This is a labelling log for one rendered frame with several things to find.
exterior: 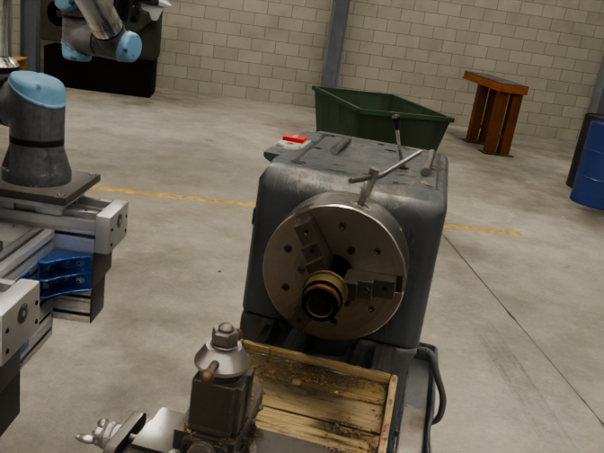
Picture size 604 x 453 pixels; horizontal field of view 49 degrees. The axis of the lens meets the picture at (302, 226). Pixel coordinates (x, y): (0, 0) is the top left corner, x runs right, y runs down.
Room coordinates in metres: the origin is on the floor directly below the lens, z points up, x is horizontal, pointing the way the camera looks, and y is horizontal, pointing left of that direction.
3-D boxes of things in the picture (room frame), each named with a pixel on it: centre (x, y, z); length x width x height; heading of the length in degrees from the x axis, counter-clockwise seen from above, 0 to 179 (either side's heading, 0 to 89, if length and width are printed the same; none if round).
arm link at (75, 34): (1.73, 0.63, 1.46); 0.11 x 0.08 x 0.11; 68
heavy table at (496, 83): (10.14, -2.51, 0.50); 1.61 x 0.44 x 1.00; 8
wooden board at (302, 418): (1.13, -0.05, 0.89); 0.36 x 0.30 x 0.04; 80
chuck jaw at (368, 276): (1.29, -0.17, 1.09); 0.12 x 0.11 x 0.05; 80
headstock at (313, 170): (1.78, -0.14, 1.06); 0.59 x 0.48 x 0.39; 170
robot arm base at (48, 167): (1.45, 0.62, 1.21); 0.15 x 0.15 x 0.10
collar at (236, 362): (0.83, 0.08, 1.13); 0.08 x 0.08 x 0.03
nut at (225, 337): (0.83, 0.08, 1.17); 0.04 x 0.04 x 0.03
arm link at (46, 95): (1.45, 0.63, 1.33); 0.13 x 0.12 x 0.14; 68
